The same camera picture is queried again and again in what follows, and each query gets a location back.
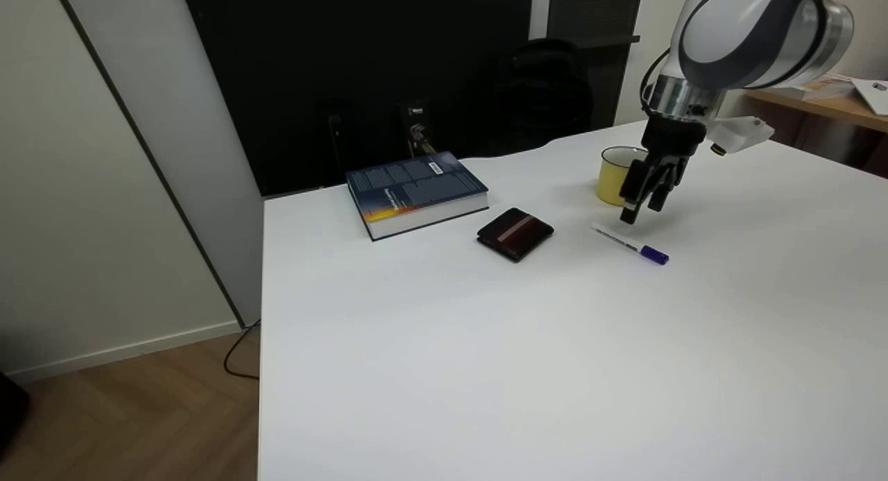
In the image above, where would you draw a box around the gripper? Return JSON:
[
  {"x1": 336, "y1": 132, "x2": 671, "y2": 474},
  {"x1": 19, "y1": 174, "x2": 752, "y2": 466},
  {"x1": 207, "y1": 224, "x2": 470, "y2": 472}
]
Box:
[{"x1": 619, "y1": 113, "x2": 708, "y2": 226}]

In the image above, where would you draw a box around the yellow enamel cup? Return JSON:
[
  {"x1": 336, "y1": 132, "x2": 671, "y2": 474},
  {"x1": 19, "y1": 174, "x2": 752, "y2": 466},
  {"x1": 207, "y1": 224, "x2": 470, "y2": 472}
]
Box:
[{"x1": 596, "y1": 146, "x2": 650, "y2": 207}]

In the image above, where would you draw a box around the white pen with blue cap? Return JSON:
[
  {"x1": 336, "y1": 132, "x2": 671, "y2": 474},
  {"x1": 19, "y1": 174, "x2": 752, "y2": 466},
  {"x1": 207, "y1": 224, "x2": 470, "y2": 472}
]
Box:
[{"x1": 590, "y1": 221, "x2": 671, "y2": 266}]

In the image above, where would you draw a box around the black backpack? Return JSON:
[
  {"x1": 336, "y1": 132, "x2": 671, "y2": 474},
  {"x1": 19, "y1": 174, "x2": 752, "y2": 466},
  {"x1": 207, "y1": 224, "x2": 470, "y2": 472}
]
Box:
[{"x1": 494, "y1": 38, "x2": 595, "y2": 156}]

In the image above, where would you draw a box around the black wallet with red stripe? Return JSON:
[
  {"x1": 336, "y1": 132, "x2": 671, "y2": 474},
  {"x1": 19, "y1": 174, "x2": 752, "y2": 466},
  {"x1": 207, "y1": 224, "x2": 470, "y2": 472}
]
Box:
[{"x1": 476, "y1": 207, "x2": 555, "y2": 263}]

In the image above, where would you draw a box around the wooden desk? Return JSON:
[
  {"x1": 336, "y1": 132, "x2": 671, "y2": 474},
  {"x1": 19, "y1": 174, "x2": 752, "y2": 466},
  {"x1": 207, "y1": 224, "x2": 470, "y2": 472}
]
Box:
[{"x1": 744, "y1": 85, "x2": 888, "y2": 179}]

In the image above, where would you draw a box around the stack of papers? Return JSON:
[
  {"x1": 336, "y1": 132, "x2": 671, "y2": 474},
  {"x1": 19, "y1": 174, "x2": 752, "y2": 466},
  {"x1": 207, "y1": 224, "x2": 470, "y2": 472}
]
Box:
[{"x1": 783, "y1": 74, "x2": 859, "y2": 101}]

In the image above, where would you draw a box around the dark blue thick book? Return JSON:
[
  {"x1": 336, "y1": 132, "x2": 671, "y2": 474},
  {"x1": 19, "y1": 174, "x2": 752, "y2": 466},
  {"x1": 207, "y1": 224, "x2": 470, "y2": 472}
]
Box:
[{"x1": 345, "y1": 151, "x2": 490, "y2": 242}]

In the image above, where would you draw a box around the white flat device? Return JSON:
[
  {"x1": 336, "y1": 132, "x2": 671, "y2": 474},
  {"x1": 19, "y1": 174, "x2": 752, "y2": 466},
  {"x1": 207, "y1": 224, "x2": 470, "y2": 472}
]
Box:
[{"x1": 851, "y1": 78, "x2": 888, "y2": 117}]

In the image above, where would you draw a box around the camera on mount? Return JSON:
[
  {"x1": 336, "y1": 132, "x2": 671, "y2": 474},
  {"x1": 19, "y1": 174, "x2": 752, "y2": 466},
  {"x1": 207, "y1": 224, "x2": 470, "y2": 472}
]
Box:
[{"x1": 398, "y1": 101, "x2": 438, "y2": 160}]

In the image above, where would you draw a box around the black cable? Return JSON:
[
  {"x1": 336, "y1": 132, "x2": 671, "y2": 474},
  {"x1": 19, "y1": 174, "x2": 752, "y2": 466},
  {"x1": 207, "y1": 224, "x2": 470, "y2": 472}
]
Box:
[{"x1": 223, "y1": 319, "x2": 262, "y2": 382}]

